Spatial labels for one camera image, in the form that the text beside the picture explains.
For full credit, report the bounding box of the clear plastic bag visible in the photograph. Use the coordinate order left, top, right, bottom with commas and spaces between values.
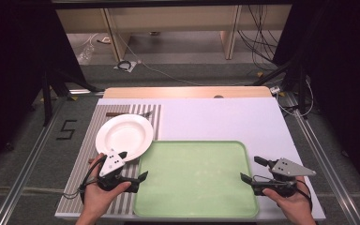
76, 40, 96, 66

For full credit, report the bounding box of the striped placemat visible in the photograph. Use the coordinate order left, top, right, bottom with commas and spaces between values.
56, 103, 162, 217

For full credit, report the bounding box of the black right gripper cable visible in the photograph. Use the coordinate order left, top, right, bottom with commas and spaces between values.
295, 179, 314, 211

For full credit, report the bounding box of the black metal stand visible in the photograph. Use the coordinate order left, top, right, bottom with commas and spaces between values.
27, 62, 106, 128
246, 55, 308, 115

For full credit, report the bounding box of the bundle of black cables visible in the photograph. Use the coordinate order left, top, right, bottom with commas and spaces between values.
237, 5, 283, 72

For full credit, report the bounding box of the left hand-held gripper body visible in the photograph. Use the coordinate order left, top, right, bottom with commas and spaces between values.
97, 148, 141, 193

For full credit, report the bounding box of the green tray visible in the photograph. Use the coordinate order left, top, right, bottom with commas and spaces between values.
133, 140, 260, 219

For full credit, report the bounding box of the white board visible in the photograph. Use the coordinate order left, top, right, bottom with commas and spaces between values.
54, 97, 327, 222

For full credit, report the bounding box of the wooden table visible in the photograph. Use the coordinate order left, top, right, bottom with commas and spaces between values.
102, 85, 274, 99

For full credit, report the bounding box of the person's right hand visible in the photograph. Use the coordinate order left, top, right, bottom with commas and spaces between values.
262, 175, 314, 220

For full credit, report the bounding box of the white floor box with cable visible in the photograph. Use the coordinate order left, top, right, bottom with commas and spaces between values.
113, 59, 138, 74

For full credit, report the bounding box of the aluminium floor rail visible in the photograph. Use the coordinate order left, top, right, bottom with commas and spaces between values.
284, 92, 360, 225
0, 97, 64, 225

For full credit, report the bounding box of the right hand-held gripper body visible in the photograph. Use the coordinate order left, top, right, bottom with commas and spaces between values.
250, 157, 318, 199

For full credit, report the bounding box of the person's left hand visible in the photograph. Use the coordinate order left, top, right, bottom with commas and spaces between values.
80, 152, 132, 220

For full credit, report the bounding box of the white plate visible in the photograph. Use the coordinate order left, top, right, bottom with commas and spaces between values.
95, 113, 155, 163

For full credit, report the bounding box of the fork with brown handle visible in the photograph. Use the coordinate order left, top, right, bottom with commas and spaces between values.
105, 111, 154, 119

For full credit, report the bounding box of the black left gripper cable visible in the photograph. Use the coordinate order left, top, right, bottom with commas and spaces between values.
63, 155, 107, 204

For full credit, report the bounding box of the beige wooden desk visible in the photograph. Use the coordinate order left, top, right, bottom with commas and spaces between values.
55, 4, 293, 63

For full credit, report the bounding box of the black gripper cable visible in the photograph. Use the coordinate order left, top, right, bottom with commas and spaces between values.
295, 179, 314, 211
63, 155, 107, 204

